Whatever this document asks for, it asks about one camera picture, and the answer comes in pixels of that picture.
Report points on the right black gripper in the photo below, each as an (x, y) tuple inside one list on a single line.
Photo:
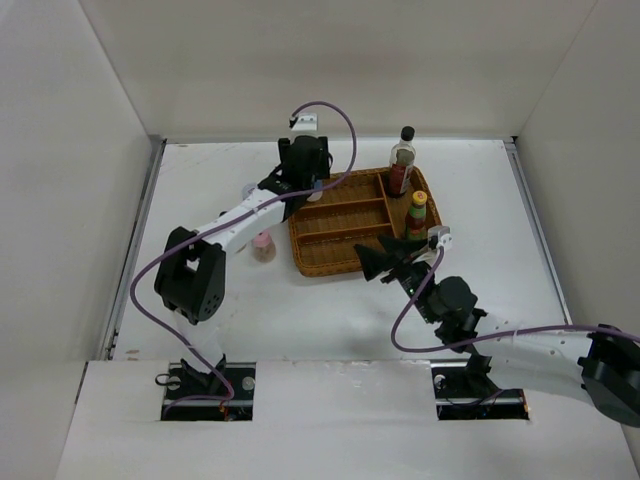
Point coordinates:
[(374, 262)]

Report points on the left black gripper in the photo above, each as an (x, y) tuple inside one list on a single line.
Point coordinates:
[(323, 172)]

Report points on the green-label yellow-cap sauce bottle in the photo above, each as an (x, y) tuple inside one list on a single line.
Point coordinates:
[(415, 220)]

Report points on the tall red-label sauce bottle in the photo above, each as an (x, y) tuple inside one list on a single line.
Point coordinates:
[(402, 159)]

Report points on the pink-cap spice shaker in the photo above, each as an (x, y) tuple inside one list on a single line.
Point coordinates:
[(264, 249)]

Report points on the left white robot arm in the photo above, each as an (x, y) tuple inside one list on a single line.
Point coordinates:
[(192, 281)]

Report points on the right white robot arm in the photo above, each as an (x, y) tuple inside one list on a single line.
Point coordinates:
[(597, 365)]

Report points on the brown wicker divided tray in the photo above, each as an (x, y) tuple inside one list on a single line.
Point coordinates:
[(358, 210)]

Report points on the red-white-lid spice jar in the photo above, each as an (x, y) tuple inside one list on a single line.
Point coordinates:
[(248, 189)]

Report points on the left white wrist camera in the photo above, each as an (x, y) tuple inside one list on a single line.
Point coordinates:
[(304, 122)]

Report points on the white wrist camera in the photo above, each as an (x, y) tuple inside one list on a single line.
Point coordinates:
[(439, 238), (304, 122)]

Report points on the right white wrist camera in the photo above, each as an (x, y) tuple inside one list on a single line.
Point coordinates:
[(439, 238)]

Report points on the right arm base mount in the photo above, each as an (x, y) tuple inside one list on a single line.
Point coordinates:
[(463, 392)]

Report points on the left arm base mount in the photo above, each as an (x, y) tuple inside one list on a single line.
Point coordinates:
[(190, 395)]

